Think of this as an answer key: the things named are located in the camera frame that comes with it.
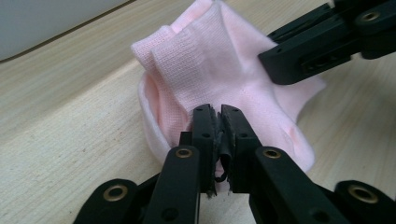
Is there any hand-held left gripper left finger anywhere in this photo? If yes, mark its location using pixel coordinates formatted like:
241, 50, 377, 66
179, 104, 219, 199

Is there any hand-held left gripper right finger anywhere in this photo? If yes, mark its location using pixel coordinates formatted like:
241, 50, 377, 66
219, 104, 263, 194

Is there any pink sock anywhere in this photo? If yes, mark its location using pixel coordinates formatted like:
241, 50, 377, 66
130, 23, 194, 125
137, 0, 328, 191

